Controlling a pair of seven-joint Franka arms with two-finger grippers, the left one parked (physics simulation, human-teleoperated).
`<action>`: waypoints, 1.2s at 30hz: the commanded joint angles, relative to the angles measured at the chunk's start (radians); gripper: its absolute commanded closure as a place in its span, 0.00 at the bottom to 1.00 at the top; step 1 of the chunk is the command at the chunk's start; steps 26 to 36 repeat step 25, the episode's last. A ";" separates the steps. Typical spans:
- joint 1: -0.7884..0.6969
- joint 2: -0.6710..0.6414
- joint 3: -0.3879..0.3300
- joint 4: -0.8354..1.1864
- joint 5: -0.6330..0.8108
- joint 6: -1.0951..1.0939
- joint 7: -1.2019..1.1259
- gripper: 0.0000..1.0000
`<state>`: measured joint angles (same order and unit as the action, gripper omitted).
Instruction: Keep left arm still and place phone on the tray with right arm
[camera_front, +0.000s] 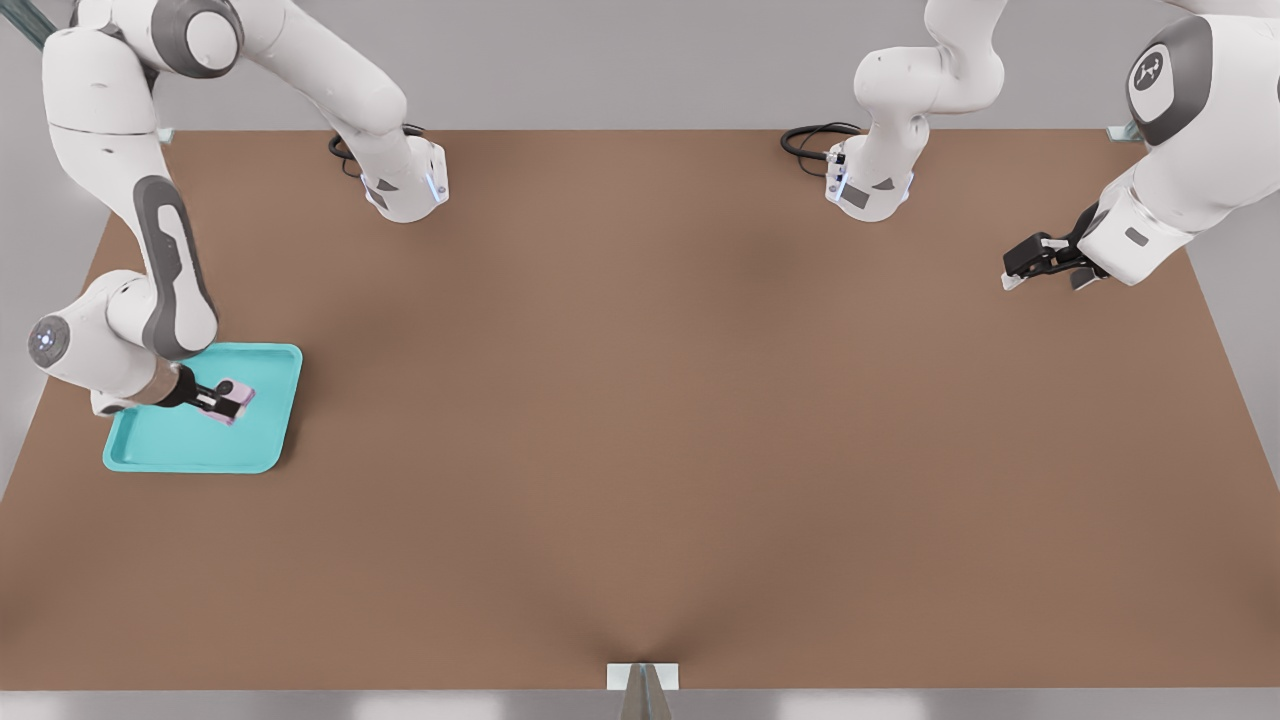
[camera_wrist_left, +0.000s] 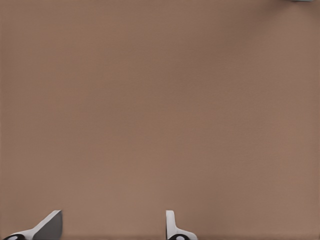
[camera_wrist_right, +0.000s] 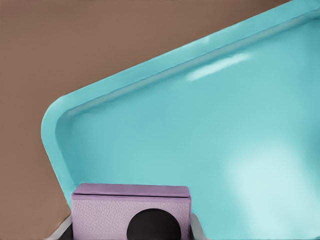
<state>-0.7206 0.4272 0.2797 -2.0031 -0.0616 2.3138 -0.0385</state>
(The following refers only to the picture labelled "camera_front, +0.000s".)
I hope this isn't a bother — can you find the pale lilac phone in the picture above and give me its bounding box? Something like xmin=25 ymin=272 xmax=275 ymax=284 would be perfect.
xmin=205 ymin=377 xmax=257 ymax=427

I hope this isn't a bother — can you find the pale blue-green tray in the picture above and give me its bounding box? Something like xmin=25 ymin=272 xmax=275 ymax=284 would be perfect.
xmin=102 ymin=342 xmax=304 ymax=475

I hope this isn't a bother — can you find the black cable loop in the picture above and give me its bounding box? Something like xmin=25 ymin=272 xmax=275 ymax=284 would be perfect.
xmin=328 ymin=123 xmax=428 ymax=179
xmin=780 ymin=123 xmax=867 ymax=180

